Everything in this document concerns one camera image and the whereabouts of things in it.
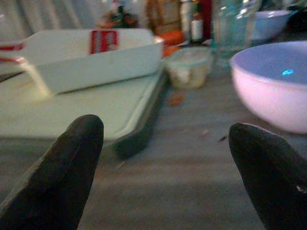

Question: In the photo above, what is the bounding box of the white spice shaker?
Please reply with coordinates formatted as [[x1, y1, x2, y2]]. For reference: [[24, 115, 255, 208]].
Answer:
[[179, 0, 192, 41]]

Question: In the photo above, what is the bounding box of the hot sauce bottle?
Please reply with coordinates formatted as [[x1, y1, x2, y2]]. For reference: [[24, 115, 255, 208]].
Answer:
[[190, 1, 204, 43]]

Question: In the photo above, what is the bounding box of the clear plastic food container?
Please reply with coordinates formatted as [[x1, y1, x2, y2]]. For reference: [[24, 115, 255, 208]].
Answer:
[[165, 46, 213, 90]]

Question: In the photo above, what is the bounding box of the clear drinking glass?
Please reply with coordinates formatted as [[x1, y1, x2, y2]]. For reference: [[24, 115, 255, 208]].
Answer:
[[211, 0, 262, 67]]

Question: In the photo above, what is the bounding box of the colourful snack bag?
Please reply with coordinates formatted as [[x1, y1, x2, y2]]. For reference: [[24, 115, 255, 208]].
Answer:
[[97, 4, 140, 30]]

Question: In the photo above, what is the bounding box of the white square plate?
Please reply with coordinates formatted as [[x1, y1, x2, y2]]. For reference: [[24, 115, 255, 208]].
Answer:
[[0, 69, 168, 160]]

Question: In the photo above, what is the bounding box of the small orange scrap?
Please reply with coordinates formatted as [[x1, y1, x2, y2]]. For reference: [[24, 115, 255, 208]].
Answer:
[[167, 91, 186, 107]]

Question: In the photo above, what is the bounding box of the white red paper box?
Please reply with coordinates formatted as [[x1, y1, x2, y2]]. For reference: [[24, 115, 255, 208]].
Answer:
[[0, 28, 165, 95]]

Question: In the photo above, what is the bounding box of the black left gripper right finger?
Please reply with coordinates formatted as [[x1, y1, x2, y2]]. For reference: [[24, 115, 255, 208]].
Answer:
[[228, 123, 307, 230]]

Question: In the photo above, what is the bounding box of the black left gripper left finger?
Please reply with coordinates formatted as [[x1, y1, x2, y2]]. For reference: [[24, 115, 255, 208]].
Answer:
[[0, 114, 105, 230]]

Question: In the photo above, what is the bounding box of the dark red bottle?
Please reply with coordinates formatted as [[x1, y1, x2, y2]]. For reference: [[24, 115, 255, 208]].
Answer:
[[200, 0, 213, 41]]

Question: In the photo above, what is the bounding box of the large white bowl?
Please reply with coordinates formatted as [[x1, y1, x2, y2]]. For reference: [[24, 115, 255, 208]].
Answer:
[[229, 40, 307, 134]]

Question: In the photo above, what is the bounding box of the small white bowl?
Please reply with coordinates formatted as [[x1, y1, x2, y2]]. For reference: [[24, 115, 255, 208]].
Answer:
[[251, 10, 294, 41]]

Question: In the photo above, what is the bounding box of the orange packet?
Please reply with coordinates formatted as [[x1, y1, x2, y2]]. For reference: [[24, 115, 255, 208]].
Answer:
[[154, 30, 187, 57]]

